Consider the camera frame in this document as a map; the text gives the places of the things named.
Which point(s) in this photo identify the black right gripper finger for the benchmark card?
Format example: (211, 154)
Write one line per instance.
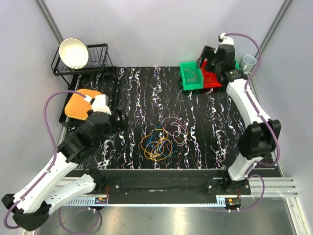
(208, 52)
(200, 61)

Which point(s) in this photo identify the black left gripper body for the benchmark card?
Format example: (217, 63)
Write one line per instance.
(109, 132)

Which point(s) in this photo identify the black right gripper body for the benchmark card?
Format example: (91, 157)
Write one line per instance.
(216, 65)

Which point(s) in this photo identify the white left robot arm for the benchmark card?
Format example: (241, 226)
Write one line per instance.
(32, 205)

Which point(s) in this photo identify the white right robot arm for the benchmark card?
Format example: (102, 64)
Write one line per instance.
(261, 132)

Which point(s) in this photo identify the right green plastic bin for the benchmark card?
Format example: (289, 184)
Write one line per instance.
(237, 65)

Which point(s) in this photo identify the green plastic bin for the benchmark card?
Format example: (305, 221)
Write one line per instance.
(191, 76)
(237, 65)

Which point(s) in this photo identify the left green plastic bin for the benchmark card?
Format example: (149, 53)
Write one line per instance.
(191, 76)

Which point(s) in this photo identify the red plastic bin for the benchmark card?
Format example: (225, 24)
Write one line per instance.
(209, 78)

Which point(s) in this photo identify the light blue mug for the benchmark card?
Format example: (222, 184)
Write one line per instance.
(247, 63)

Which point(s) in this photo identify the orange woven basket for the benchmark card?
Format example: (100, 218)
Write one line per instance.
(77, 107)

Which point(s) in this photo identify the black marble pattern mat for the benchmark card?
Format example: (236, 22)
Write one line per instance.
(152, 97)

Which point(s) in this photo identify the white bowl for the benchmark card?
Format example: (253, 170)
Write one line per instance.
(73, 53)

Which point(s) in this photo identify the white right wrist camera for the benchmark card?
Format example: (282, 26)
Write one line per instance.
(225, 40)

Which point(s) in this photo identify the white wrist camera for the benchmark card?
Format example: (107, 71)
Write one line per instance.
(99, 103)
(225, 40)

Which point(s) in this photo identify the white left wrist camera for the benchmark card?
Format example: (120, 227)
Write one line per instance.
(99, 103)

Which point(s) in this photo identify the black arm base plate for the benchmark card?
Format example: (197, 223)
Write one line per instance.
(159, 187)

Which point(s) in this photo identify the black wire dish rack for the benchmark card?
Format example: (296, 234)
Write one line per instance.
(99, 74)

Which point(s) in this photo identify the white slotted cable duct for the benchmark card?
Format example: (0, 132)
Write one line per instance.
(88, 201)

